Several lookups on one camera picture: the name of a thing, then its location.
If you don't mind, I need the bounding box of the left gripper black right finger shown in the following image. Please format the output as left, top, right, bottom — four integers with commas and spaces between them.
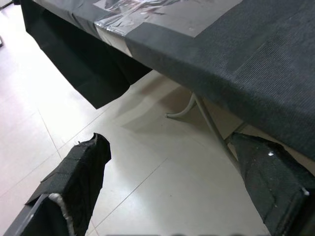
230, 132, 315, 236

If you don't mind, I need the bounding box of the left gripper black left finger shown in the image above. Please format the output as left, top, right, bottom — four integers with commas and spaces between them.
3, 132, 112, 236

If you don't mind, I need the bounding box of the grey metal table leg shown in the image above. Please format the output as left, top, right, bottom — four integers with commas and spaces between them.
165, 92, 239, 163

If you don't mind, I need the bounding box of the black tablecloth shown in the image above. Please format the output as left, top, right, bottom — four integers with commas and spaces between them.
19, 0, 315, 160

